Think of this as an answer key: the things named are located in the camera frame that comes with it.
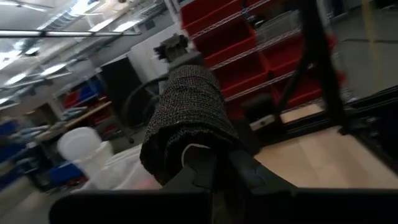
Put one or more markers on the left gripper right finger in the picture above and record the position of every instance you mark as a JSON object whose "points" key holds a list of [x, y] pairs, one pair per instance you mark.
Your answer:
{"points": [[252, 177]]}

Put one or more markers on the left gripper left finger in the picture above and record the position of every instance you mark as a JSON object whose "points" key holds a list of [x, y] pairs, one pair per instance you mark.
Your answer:
{"points": [[200, 168]]}

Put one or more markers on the black elastic bandage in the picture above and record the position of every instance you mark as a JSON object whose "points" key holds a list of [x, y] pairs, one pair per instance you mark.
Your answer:
{"points": [[189, 105]]}

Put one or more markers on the clear plastic storage box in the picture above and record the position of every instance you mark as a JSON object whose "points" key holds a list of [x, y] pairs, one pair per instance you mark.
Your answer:
{"points": [[124, 171]]}

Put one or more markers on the white cabinet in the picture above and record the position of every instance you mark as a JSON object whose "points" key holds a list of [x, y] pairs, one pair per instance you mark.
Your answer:
{"points": [[146, 59]]}

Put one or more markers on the black cabinet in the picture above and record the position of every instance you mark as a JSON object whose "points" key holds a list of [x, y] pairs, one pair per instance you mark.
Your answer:
{"points": [[121, 87]]}

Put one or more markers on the black office chair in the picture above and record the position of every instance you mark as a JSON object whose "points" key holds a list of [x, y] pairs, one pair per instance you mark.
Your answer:
{"points": [[126, 109]]}

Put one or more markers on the wooden workbench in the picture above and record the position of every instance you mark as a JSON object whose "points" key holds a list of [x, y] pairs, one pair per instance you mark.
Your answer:
{"points": [[84, 116]]}

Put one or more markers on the long ceiling light bar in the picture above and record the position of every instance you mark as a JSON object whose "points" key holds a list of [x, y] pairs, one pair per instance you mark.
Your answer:
{"points": [[62, 33]]}

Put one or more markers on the white bucket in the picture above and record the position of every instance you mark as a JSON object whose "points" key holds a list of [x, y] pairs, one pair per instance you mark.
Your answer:
{"points": [[81, 146]]}

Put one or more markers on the blue storage bin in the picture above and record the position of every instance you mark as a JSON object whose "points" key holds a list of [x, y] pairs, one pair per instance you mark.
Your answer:
{"points": [[63, 172]]}

